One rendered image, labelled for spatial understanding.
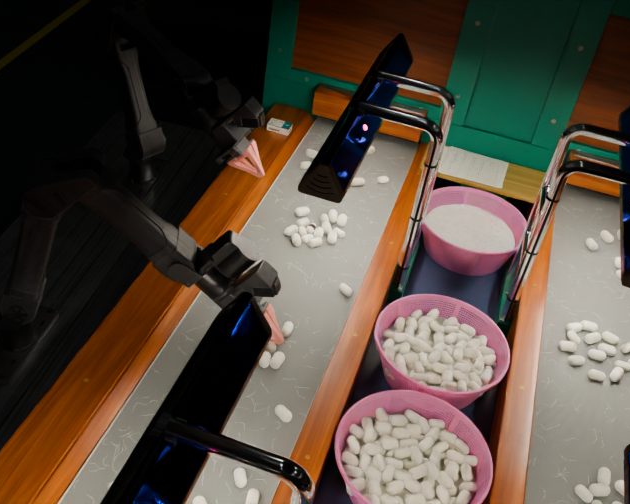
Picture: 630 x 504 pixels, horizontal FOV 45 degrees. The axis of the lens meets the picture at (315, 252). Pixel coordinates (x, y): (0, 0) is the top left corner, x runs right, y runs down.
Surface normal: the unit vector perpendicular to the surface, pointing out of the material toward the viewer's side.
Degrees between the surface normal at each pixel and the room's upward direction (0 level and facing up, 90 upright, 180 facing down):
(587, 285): 0
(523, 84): 90
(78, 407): 0
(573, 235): 0
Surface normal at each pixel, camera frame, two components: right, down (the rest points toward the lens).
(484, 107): -0.29, 0.58
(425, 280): 0.13, -0.77
